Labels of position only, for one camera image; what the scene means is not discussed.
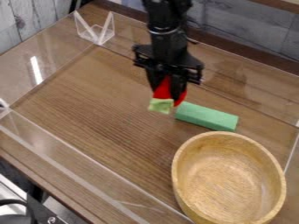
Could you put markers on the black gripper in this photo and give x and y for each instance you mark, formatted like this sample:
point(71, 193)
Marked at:
point(166, 57)

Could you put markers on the red plush strawberry green leaf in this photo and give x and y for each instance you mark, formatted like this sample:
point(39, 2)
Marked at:
point(164, 102)

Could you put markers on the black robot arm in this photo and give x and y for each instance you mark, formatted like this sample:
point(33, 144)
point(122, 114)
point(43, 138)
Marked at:
point(168, 16)

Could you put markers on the green foam block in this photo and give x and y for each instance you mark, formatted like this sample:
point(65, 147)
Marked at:
point(206, 117)

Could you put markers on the wooden bowl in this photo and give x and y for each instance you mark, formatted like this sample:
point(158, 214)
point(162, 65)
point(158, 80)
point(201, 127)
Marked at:
point(228, 180)

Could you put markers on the clear acrylic tray wall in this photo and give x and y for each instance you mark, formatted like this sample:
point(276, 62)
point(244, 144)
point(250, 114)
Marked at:
point(78, 132)

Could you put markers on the black metal stand bracket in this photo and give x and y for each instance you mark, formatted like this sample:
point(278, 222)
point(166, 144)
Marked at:
point(25, 209)

